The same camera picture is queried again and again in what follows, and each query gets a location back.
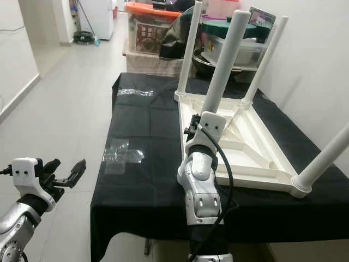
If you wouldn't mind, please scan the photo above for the clear plastic food container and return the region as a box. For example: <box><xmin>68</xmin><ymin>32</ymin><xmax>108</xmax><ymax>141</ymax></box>
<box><xmin>201</xmin><ymin>35</ymin><xmax>268</xmax><ymax>67</ymax></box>

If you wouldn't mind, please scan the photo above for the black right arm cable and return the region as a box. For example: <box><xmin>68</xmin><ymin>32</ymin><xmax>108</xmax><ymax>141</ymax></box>
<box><xmin>202</xmin><ymin>127</ymin><xmax>235</xmax><ymax>262</ymax></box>

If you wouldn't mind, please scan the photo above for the crumpled clear tape piece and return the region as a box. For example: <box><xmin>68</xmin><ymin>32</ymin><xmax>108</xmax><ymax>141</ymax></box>
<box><xmin>116</xmin><ymin>87</ymin><xmax>154</xmax><ymax>98</ymax></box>

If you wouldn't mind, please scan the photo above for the pink purple container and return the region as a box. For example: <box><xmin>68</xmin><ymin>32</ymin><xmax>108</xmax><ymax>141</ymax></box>
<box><xmin>207</xmin><ymin>0</ymin><xmax>242</xmax><ymax>20</ymax></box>

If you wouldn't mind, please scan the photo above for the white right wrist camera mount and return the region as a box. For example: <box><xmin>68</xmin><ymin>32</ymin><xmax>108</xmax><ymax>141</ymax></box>
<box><xmin>188</xmin><ymin>111</ymin><xmax>227</xmax><ymax>154</ymax></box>

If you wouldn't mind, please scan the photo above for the flat clear tape patch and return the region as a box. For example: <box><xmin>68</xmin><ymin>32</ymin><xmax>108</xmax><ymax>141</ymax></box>
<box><xmin>103</xmin><ymin>139</ymin><xmax>146</xmax><ymax>175</ymax></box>

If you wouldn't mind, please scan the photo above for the white plastic table top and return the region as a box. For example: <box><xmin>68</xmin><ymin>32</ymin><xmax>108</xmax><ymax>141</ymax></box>
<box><xmin>174</xmin><ymin>90</ymin><xmax>311</xmax><ymax>198</ymax></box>

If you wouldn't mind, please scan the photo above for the brown printed carton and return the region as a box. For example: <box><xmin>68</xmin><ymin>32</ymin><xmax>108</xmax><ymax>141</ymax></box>
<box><xmin>134</xmin><ymin>22</ymin><xmax>170</xmax><ymax>52</ymax></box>

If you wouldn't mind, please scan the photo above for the patterned cloth covered bench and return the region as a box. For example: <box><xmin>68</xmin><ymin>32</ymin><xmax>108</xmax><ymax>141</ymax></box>
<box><xmin>124</xmin><ymin>49</ymin><xmax>189</xmax><ymax>77</ymax></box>

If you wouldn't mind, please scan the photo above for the clear bin with orange lid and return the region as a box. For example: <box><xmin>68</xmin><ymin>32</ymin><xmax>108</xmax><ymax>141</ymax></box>
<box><xmin>124</xmin><ymin>2</ymin><xmax>183</xmax><ymax>54</ymax></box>

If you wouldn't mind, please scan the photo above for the dark green tray with label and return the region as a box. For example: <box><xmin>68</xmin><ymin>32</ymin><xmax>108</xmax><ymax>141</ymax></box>
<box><xmin>248</xmin><ymin>5</ymin><xmax>278</xmax><ymax>41</ymax></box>

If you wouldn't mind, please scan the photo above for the long handled broom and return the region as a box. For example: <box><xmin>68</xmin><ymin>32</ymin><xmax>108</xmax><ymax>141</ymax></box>
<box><xmin>76</xmin><ymin>0</ymin><xmax>101</xmax><ymax>45</ymax></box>

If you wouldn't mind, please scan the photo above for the white plastic table leg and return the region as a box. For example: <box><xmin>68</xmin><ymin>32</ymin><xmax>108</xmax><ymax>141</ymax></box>
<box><xmin>243</xmin><ymin>15</ymin><xmax>290</xmax><ymax>107</ymax></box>
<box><xmin>176</xmin><ymin>9</ymin><xmax>251</xmax><ymax>190</ymax></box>
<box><xmin>176</xmin><ymin>0</ymin><xmax>203</xmax><ymax>100</ymax></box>
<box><xmin>291</xmin><ymin>124</ymin><xmax>349</xmax><ymax>197</ymax></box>

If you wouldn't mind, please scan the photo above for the green round pot lid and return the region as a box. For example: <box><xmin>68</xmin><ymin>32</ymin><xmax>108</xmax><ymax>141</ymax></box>
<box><xmin>201</xmin><ymin>17</ymin><xmax>260</xmax><ymax>40</ymax></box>

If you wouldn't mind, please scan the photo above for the shiny black plastic bag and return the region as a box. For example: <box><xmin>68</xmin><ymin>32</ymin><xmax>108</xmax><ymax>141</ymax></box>
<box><xmin>158</xmin><ymin>0</ymin><xmax>200</xmax><ymax>59</ymax></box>

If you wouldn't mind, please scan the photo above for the black tablecloth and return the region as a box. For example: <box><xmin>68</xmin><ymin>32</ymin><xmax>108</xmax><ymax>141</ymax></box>
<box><xmin>90</xmin><ymin>72</ymin><xmax>349</xmax><ymax>262</ymax></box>

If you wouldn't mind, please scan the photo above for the black coiled hose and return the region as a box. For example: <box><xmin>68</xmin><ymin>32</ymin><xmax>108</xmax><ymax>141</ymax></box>
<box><xmin>74</xmin><ymin>31</ymin><xmax>99</xmax><ymax>44</ymax></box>

